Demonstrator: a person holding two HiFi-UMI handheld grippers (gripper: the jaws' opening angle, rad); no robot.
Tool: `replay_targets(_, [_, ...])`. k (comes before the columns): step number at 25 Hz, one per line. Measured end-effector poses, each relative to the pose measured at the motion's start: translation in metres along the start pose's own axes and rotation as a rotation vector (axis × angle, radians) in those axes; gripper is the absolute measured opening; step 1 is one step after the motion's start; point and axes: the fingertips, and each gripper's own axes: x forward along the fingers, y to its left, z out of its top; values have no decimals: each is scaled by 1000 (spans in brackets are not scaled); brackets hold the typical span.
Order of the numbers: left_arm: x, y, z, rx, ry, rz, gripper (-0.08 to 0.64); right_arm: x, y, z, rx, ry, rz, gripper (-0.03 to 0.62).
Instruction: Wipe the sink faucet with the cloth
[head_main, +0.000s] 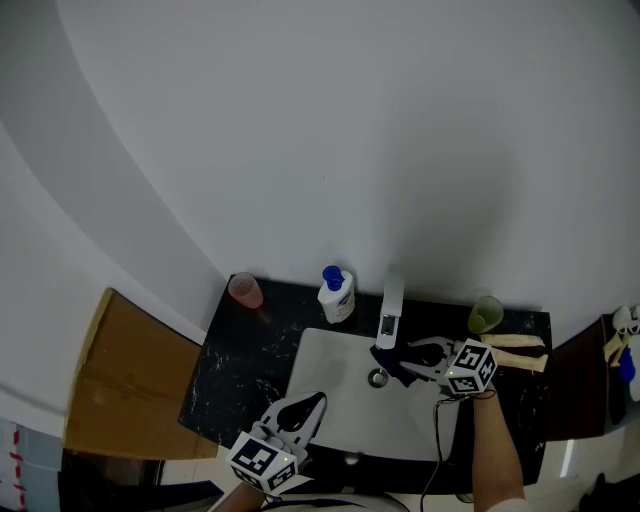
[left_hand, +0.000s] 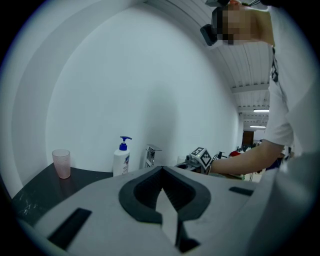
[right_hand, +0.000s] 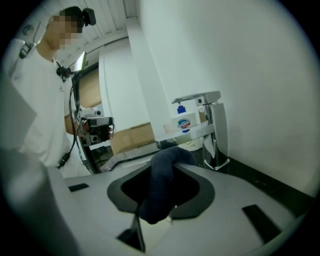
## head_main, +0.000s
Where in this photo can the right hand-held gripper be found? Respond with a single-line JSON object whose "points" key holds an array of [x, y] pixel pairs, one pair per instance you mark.
{"points": [[470, 367]]}

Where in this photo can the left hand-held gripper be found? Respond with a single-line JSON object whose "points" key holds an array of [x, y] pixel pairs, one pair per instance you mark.
{"points": [[260, 460]]}

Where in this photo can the dark blue cloth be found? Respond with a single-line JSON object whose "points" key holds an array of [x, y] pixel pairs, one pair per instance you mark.
{"points": [[390, 360]]}

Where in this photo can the chrome faucet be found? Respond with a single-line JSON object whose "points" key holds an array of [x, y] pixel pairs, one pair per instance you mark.
{"points": [[392, 300]]}

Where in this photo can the person's left forearm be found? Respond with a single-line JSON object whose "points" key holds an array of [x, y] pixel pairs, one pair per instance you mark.
{"points": [[237, 500]]}

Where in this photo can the person's right forearm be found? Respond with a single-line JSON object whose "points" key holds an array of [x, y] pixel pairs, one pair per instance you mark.
{"points": [[495, 445]]}

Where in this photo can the metal sink drain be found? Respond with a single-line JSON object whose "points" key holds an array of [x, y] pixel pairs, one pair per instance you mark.
{"points": [[378, 377]]}

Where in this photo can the green plastic cup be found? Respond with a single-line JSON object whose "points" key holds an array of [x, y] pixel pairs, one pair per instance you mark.
{"points": [[485, 315]]}

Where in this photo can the cream squeeze tube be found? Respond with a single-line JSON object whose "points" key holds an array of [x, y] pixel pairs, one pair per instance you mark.
{"points": [[512, 340], [522, 360]]}

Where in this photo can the black marble vanity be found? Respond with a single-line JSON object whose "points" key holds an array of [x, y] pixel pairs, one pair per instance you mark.
{"points": [[230, 365]]}

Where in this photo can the person's white shirt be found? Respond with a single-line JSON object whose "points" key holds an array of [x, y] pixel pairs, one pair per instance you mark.
{"points": [[340, 505]]}

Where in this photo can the white pump bottle blue cap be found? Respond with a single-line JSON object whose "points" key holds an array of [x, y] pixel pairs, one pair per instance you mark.
{"points": [[337, 302]]}

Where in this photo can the pink plastic cup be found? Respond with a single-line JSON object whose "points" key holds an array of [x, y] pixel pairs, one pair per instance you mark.
{"points": [[246, 292]]}

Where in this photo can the dark wooden vanity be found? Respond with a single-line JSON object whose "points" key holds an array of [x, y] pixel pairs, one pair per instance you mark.
{"points": [[575, 390]]}

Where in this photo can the brown cardboard box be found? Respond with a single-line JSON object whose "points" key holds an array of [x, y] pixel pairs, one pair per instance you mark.
{"points": [[130, 385]]}

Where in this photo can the white mug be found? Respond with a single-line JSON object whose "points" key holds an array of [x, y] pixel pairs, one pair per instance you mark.
{"points": [[636, 317], [622, 319]]}

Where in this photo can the small white sink basin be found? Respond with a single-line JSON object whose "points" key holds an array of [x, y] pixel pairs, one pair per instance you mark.
{"points": [[635, 370]]}

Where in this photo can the black bag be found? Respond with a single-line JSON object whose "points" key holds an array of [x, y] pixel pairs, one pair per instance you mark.
{"points": [[610, 497]]}

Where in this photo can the pale board with red tape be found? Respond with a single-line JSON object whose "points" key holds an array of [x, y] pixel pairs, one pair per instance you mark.
{"points": [[30, 465]]}

